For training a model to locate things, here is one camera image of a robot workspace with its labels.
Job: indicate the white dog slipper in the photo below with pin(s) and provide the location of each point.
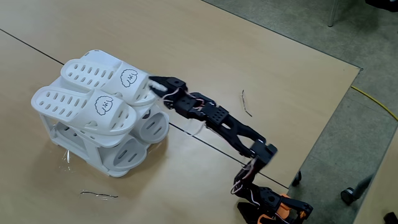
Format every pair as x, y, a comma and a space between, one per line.
115, 77
87, 109

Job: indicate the grey metal chair leg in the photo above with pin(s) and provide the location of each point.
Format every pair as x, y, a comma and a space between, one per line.
332, 12

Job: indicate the clear tape strip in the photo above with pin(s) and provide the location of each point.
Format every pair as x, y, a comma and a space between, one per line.
244, 104
67, 155
99, 195

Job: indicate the black table caster wheel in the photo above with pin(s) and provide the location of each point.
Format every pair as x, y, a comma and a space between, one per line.
297, 179

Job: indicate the white plastic shoe rack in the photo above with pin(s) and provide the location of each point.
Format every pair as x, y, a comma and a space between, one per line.
93, 157

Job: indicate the black object on floor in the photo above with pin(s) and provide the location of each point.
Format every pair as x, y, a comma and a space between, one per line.
390, 218

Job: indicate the black chair base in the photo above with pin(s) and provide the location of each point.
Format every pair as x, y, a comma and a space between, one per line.
384, 4

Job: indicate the grey bear slipper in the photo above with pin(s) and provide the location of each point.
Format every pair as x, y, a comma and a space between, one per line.
136, 147
161, 119

